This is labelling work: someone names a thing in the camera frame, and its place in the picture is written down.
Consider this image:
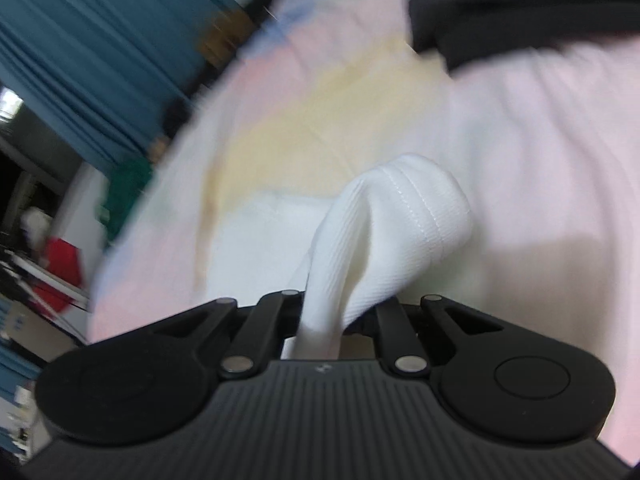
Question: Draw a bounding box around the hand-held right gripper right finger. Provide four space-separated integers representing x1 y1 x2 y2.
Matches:
345 294 505 377

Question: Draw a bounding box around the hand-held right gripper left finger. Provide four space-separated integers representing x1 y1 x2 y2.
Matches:
150 288 307 380

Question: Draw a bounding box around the white ribbed garment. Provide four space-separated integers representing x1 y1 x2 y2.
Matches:
210 154 475 361

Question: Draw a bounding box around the green cloth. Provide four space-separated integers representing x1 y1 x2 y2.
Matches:
100 157 153 241

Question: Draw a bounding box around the pastel striped bed sheet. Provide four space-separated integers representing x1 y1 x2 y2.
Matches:
87 0 640 466

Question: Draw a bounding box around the red cloth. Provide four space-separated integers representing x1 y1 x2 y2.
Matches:
30 237 86 318

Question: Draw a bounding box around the blue curtain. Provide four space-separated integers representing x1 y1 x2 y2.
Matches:
0 0 251 173

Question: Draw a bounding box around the dark cloth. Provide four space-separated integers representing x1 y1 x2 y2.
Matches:
407 0 640 72

